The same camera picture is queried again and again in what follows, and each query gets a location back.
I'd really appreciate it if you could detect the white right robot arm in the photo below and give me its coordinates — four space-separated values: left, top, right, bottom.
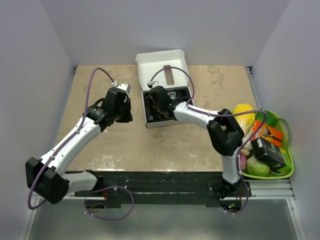
147 86 244 197

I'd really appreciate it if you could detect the aluminium frame rail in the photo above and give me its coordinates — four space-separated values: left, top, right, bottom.
247 179 295 200

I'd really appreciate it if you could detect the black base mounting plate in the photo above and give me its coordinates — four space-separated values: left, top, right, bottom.
74 171 252 208

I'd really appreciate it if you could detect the green plastic basket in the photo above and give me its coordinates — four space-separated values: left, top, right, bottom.
233 104 294 180

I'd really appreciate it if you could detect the green round cabbage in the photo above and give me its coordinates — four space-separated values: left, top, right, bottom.
246 156 270 177

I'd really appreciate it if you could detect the white clipper kit box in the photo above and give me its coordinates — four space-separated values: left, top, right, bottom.
135 49 191 129

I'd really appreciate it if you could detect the black product box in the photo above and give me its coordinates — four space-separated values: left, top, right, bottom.
251 137 287 172

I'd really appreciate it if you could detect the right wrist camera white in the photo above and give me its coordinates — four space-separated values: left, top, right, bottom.
147 80 161 89

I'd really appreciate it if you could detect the yellow napa cabbage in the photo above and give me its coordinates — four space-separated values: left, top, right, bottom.
232 103 255 137

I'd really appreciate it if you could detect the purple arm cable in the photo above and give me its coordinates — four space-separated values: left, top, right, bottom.
147 66 268 216
27 67 135 221

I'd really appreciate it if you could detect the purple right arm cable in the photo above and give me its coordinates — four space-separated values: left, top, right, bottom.
147 66 268 216

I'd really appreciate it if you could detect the purple onion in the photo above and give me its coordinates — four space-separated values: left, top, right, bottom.
239 154 247 171

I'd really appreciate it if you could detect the orange razor package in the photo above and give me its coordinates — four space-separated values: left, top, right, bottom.
252 123 283 148

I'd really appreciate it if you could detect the white garlic bulb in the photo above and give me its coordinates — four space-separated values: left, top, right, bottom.
240 140 253 156

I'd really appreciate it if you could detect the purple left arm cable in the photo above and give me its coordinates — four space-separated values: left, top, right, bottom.
27 67 135 221

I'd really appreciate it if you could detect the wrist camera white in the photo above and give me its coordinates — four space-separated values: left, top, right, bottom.
111 81 131 94
147 80 161 89

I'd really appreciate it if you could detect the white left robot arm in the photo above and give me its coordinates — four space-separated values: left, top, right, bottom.
25 83 133 204

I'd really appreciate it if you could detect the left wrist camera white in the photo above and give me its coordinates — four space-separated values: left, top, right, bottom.
111 81 131 94

